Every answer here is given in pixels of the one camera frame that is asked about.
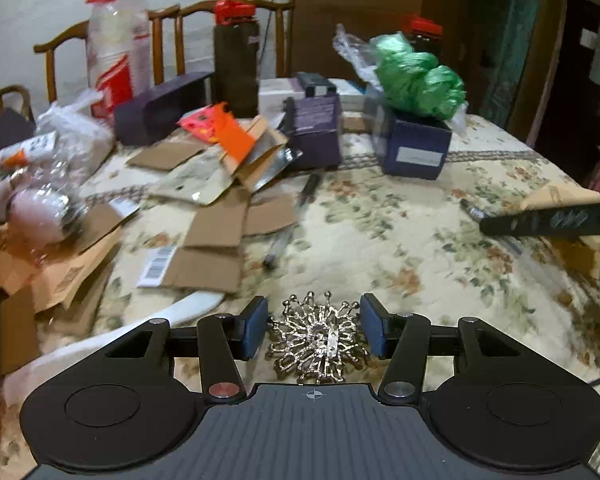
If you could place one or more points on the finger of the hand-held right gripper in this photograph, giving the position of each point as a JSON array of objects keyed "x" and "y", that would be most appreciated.
[{"x": 530, "y": 222}]

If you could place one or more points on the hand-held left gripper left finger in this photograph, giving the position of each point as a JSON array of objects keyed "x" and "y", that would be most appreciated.
[{"x": 257, "y": 325}]

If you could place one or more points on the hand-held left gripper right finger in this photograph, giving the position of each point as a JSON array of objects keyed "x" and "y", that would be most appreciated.
[{"x": 372, "y": 325}]

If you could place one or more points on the silver brooch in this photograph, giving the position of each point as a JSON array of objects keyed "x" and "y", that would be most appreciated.
[{"x": 320, "y": 340}]

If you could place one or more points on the clear ballpoint pen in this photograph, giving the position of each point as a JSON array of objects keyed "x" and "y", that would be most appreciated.
[
  {"x": 472, "y": 209},
  {"x": 277, "y": 250}
]

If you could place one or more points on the floral cloth covered desktop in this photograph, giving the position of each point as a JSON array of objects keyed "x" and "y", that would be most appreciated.
[{"x": 380, "y": 240}]

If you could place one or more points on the brown cardboard box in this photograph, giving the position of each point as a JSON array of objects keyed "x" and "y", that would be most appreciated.
[{"x": 575, "y": 255}]

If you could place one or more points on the brown cardboard piece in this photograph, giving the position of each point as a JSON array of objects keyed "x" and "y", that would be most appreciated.
[
  {"x": 165, "y": 155},
  {"x": 55, "y": 270},
  {"x": 205, "y": 270},
  {"x": 215, "y": 222}
]

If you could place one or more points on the white curved plastic piece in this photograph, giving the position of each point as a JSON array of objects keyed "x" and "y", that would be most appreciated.
[{"x": 180, "y": 307}]

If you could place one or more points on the white barcode label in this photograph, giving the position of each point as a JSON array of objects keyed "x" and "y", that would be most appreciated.
[{"x": 157, "y": 265}]

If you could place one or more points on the navy blue box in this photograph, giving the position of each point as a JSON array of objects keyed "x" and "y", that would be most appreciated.
[{"x": 415, "y": 145}]

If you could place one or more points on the black pen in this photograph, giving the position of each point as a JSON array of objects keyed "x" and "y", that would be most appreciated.
[{"x": 309, "y": 189}]

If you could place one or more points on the silver foil pouch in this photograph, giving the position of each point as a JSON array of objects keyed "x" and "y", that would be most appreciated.
[{"x": 195, "y": 185}]

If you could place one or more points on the green plastic ribbon bundle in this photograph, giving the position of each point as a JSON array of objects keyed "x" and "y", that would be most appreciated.
[{"x": 420, "y": 80}]

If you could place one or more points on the green curtain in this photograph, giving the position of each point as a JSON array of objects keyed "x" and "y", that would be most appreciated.
[{"x": 510, "y": 35}]

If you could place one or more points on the orange packet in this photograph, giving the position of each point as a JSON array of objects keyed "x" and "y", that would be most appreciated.
[{"x": 220, "y": 132}]

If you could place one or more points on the purple box with barcode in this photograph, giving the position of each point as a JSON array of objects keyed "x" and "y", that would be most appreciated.
[{"x": 315, "y": 130}]

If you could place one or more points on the dark bottle with red lid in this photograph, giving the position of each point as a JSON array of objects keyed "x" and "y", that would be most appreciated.
[
  {"x": 424, "y": 35},
  {"x": 236, "y": 65}
]

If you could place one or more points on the white cardboard box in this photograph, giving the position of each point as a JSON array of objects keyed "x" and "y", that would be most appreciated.
[{"x": 275, "y": 97}]

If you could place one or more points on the long purple box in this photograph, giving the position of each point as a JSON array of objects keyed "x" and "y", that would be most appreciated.
[{"x": 160, "y": 107}]

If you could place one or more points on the small dark box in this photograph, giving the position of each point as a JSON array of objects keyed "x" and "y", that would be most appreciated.
[{"x": 316, "y": 85}]

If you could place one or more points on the wooden wardrobe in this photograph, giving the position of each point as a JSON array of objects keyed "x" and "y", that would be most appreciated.
[{"x": 370, "y": 0}]

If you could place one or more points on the sleeve of paper cups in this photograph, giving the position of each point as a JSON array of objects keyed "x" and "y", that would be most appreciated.
[{"x": 117, "y": 45}]

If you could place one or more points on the straight-backed wooden chair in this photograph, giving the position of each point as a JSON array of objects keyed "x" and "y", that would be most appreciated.
[{"x": 170, "y": 15}]

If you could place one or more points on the round-backed wooden chair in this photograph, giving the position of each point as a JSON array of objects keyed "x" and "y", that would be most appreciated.
[{"x": 10, "y": 95}]

